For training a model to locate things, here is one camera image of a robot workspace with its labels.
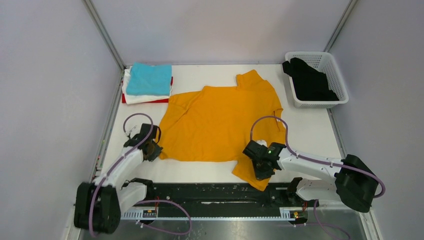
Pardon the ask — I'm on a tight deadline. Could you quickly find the yellow t-shirt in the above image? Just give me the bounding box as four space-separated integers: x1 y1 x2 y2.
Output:
159 70 286 191

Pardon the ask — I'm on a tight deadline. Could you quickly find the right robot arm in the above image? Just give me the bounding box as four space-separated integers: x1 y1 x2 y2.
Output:
243 140 381 213

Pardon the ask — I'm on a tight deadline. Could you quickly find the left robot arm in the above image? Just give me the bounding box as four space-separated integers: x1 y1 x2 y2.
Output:
73 123 162 234

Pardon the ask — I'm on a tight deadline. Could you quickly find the folded turquoise t-shirt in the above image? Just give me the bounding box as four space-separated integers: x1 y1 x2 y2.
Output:
125 62 172 96

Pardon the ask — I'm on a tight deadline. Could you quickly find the folded white t-shirt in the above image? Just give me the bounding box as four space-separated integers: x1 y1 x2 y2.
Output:
121 67 170 105

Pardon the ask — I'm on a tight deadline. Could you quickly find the black t-shirt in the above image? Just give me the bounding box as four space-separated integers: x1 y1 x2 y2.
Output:
282 57 339 102

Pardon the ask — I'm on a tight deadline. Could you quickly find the white plastic basket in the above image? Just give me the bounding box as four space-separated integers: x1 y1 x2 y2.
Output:
285 51 349 109

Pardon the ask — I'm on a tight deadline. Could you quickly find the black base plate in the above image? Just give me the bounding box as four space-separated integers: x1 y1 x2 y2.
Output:
129 183 314 216

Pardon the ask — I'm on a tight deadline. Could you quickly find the white cable duct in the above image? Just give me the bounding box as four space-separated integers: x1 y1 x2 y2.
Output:
118 205 309 222

